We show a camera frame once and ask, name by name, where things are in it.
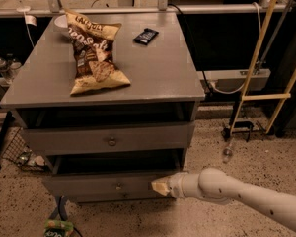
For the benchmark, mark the yellow foam-covered gripper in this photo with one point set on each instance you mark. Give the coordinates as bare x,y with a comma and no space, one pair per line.
176,185

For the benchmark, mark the grey drawer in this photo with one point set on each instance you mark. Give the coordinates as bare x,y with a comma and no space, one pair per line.
105,187
99,140

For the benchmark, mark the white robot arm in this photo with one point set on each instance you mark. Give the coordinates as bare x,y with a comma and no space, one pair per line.
215,186

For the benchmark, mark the grey top drawer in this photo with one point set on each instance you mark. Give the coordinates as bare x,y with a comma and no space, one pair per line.
99,140

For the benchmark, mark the grey wooden drawer cabinet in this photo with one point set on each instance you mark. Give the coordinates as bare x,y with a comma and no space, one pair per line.
164,89

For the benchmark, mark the plastic bottle on floor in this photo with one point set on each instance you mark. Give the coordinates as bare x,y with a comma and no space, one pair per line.
228,151

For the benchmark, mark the green snack bag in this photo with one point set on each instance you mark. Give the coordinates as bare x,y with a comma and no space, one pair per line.
58,228

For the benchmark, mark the brown yellow chip bag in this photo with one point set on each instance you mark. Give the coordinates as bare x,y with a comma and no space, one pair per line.
92,49

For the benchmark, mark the black metal stand leg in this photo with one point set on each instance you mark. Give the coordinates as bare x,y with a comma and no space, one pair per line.
0,142

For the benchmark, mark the clear plastic water bottle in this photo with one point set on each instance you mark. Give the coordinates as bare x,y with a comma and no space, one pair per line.
5,71

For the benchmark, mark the yellow wooden ladder frame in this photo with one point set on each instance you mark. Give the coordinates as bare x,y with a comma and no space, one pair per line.
256,64

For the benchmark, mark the black wire basket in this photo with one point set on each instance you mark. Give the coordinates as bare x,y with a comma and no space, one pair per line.
18,152

